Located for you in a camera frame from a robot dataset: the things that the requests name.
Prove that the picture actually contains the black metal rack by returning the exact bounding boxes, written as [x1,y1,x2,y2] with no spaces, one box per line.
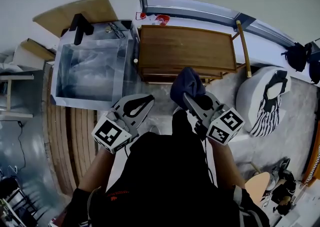
[0,174,38,227]

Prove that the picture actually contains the dark blue cloth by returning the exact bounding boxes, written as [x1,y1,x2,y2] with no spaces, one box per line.
[169,67,207,111]

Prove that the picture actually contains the large cardboard sheet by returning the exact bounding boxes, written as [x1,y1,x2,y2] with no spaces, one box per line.
[32,0,119,38]

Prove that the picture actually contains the white bottle red cap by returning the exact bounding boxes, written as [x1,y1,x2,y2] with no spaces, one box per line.
[135,10,149,21]

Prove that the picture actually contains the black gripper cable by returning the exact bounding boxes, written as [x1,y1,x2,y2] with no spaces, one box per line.
[203,138,216,187]

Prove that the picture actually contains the wooden shelf rack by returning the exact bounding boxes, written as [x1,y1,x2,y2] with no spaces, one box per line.
[137,20,252,86]

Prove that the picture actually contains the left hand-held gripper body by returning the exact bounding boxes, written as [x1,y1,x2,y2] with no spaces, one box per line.
[91,108,140,155]

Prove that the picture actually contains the black backpack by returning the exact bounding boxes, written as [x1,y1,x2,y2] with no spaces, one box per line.
[281,42,312,73]
[308,43,320,84]

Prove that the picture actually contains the person's left forearm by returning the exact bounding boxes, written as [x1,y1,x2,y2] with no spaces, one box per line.
[77,147,117,193]

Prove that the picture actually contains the red snack packet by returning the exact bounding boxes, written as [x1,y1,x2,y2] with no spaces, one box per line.
[154,13,171,26]

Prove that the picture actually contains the black white striped bag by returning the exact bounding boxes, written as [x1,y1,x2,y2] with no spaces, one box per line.
[249,70,288,137]

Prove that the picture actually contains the orange wooden crate with rope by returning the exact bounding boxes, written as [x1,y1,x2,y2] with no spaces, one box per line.
[301,120,320,188]

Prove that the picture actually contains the black-rimmed eyeglasses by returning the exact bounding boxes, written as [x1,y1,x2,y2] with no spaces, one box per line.
[104,22,126,39]

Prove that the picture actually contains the black angled stand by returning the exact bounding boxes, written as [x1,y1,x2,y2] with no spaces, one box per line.
[69,13,95,46]

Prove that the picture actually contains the black grey sneaker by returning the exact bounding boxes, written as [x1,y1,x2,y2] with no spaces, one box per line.
[271,157,292,184]

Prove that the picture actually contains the person's black clothed body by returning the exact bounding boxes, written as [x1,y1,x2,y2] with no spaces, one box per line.
[62,109,271,227]

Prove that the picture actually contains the round wooden side table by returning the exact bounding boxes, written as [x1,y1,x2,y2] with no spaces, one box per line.
[244,162,271,203]

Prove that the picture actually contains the grey shoulder strap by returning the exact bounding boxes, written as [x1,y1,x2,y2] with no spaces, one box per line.
[86,187,101,223]
[232,185,266,227]

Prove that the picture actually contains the clear plastic storage box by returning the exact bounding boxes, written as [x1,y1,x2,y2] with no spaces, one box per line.
[50,19,141,111]

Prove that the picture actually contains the black floor cable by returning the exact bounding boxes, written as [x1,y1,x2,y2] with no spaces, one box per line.
[9,120,27,172]

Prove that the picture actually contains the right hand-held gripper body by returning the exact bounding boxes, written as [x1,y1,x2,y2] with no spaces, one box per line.
[194,104,246,146]

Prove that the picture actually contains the white bean bag seat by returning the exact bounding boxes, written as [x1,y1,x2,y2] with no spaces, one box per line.
[235,65,292,134]

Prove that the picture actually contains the white wooden frame table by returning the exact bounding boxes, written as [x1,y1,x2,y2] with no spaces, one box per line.
[0,69,45,122]

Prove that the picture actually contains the slatted wooden board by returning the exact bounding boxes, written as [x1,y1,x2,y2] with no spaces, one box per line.
[42,63,98,197]

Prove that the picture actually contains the person's right forearm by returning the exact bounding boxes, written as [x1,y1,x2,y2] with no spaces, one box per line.
[207,138,247,189]

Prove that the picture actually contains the dark window frame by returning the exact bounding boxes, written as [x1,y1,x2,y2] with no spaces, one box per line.
[141,0,297,48]

